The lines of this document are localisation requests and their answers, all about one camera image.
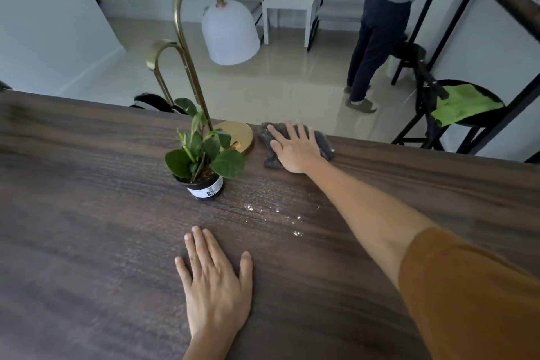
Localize person's right hand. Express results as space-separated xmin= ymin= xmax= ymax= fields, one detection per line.
xmin=267 ymin=120 xmax=323 ymax=174

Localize person's left hand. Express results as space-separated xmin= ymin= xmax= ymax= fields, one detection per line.
xmin=175 ymin=226 xmax=253 ymax=339

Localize grey cleaning cloth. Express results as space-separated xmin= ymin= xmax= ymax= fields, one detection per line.
xmin=258 ymin=122 xmax=336 ymax=169

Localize person's left forearm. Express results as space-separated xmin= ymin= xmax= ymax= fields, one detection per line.
xmin=182 ymin=322 xmax=240 ymax=360

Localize person's right forearm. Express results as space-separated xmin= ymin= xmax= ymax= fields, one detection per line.
xmin=301 ymin=156 xmax=439 ymax=289

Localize small green potted plant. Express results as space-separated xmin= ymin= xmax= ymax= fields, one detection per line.
xmin=165 ymin=98 xmax=246 ymax=201

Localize brass table lamp white shade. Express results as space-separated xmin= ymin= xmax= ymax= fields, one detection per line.
xmin=146 ymin=0 xmax=261 ymax=156

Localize black bar stool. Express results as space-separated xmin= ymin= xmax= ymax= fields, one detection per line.
xmin=390 ymin=33 xmax=428 ymax=86
xmin=391 ymin=61 xmax=507 ymax=152

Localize small white side table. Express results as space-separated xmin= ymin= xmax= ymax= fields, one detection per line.
xmin=262 ymin=0 xmax=319 ymax=48

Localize black round stool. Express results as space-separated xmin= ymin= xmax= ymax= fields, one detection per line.
xmin=129 ymin=93 xmax=188 ymax=115

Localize green cloth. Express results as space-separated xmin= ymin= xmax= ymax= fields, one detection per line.
xmin=431 ymin=83 xmax=505 ymax=127

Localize white cabinet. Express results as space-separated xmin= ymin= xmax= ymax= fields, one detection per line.
xmin=0 ymin=0 xmax=127 ymax=96

